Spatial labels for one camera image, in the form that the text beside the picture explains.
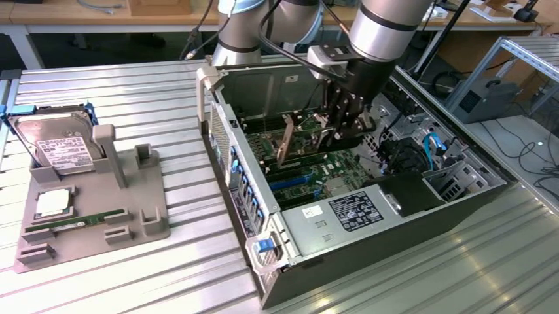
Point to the blue case latch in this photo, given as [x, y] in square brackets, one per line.
[264, 246]

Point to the white flat box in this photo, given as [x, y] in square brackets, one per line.
[494, 14]

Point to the open black PC case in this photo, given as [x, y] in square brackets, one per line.
[371, 248]

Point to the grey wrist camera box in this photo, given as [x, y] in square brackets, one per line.
[327, 60]

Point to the grey equipment box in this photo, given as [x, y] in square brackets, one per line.
[484, 101]

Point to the white small box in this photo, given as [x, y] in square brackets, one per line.
[439, 13]

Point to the black webcam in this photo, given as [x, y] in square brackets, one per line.
[524, 14]

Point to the black plastic air shroud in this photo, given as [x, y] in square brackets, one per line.
[410, 193]

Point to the grey power supply unit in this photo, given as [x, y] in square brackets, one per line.
[314, 235]

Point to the long wooden desk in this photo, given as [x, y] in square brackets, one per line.
[480, 21]

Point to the black expansion slot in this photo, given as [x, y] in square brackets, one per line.
[302, 199]

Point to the blue disk caddy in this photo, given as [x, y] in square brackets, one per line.
[21, 109]

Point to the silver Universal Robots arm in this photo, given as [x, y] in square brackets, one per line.
[384, 29]

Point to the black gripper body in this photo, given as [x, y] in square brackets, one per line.
[367, 78]

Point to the CPU socket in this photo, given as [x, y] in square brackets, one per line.
[275, 142]

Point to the green RAM stick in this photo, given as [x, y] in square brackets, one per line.
[91, 219]

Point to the graphics card with metal bracket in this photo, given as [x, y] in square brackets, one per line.
[306, 137]

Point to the silver hard disk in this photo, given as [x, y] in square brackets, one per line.
[59, 147]

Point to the green motherboard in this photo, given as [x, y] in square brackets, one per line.
[336, 163]

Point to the silver chipset heatsink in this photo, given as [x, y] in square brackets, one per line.
[336, 187]

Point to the blue expansion slot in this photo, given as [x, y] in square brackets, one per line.
[290, 184]

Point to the silver perforated disk bay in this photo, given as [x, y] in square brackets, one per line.
[406, 121]

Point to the silver drive cage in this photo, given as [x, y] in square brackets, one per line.
[458, 183]

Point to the aluminium profile frame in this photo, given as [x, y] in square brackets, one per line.
[530, 54]

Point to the silver CPU chip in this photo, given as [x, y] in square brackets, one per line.
[52, 204]

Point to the grey plastic parts rack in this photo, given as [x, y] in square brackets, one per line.
[91, 196]

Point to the metal socket cover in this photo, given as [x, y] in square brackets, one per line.
[320, 118]

